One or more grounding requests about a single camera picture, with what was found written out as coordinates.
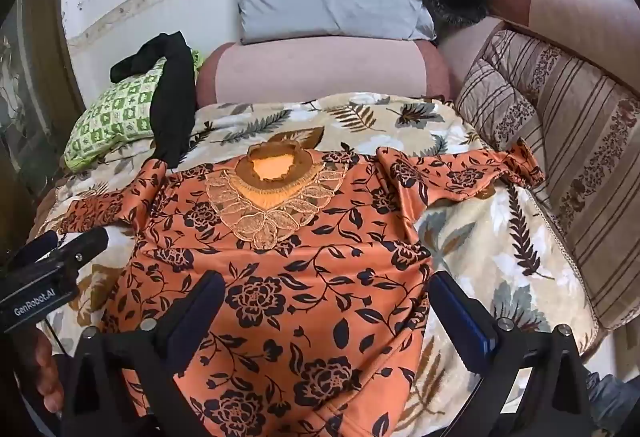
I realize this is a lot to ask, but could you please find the person's denim-clad leg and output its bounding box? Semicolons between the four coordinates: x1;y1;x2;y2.
582;369;633;435

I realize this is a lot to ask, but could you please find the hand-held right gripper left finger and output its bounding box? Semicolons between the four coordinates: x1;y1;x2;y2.
60;269;227;437

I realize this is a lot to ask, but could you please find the leaf print blanket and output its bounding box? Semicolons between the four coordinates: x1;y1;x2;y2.
30;92;601;437

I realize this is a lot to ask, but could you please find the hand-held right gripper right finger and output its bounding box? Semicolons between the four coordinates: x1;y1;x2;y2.
427;271;596;437

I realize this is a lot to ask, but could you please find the green patterned pillow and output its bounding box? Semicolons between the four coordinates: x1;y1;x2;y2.
62;49;205;172

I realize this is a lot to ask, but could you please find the wooden door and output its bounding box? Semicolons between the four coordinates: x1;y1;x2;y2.
0;0;85;238

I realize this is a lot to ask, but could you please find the person's left hand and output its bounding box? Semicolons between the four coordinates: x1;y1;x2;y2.
30;329;66;414

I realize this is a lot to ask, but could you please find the orange floral dress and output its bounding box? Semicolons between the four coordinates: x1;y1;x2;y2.
59;140;545;437

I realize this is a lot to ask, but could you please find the striped floral cushion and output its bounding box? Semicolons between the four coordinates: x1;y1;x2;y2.
452;29;640;330

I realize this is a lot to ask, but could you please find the black cloth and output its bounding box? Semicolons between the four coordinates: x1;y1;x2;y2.
110;32;197;169

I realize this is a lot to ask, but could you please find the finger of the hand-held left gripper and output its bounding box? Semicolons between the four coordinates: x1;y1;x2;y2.
19;231;60;265
50;227;110;273

